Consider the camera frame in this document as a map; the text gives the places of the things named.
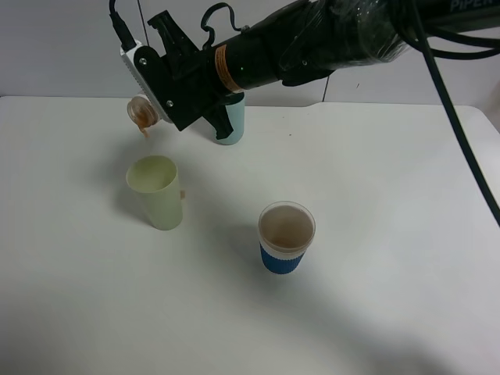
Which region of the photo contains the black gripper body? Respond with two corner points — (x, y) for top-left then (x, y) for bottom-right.
(148, 11), (234, 106)

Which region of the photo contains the white wrist camera on mount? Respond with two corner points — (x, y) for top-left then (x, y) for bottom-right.
(120, 41), (223, 131)

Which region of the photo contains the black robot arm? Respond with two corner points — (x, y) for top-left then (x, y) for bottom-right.
(134, 1), (499, 140)

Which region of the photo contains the light green plastic cup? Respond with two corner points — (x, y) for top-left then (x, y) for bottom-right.
(126, 155), (183, 230)

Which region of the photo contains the plastic drink bottle brown liquid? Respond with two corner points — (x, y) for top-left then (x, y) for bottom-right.
(127, 93), (161, 138)

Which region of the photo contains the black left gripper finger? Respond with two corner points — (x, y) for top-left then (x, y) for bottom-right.
(203, 105), (234, 141)

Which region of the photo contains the clear cup with blue sleeve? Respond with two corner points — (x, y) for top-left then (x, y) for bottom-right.
(258, 201), (316, 274)

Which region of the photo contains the teal plastic cup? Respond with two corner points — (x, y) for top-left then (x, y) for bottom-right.
(214, 96), (245, 145)

